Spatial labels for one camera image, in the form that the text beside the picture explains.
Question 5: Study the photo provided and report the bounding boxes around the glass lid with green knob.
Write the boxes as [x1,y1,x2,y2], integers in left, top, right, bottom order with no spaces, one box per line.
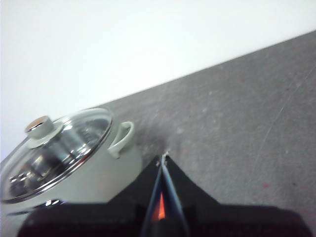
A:
[0,107,115,204]

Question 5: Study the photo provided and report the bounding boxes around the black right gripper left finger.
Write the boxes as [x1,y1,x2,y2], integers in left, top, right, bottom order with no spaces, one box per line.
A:
[17,154,165,237]

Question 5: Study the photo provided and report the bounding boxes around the pale green electric pot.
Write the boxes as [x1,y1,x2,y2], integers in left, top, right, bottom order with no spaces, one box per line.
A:
[0,120,144,216]

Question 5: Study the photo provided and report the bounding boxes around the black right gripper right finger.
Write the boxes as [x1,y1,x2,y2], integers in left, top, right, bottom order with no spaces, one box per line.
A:
[163,153,310,237]

